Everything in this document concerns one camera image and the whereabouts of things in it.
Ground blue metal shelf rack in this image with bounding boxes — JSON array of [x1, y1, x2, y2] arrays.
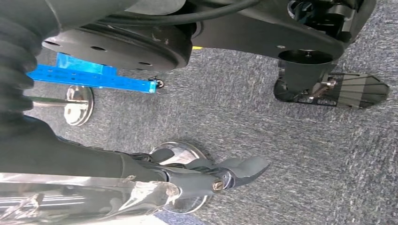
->
[[27, 52, 165, 94]]

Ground ribbed grey right arm sleeve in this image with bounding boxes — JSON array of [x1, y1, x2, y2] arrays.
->
[[0, 0, 61, 123]]

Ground dark robot leg assembly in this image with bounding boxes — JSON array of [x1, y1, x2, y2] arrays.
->
[[42, 0, 378, 94]]

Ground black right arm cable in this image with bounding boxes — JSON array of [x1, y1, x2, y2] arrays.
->
[[99, 0, 262, 27]]

